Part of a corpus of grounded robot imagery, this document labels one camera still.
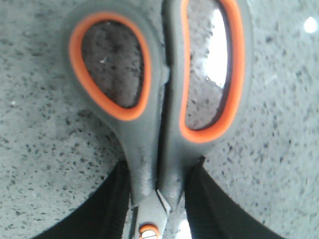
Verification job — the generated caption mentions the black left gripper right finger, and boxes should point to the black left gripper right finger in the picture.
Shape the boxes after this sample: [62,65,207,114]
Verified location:
[185,157,282,239]

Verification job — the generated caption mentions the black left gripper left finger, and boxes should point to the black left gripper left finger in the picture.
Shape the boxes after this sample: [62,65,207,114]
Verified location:
[35,161,130,239]

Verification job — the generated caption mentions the grey orange handled scissors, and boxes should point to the grey orange handled scissors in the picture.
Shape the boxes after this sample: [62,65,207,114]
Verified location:
[63,0,252,239]

